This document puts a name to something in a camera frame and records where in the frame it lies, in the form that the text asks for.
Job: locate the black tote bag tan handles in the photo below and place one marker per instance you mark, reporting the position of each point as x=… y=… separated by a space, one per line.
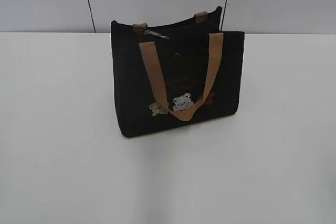
x=161 y=84

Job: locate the silver metal zipper pull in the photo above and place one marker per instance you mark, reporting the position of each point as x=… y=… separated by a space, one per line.
x=153 y=33

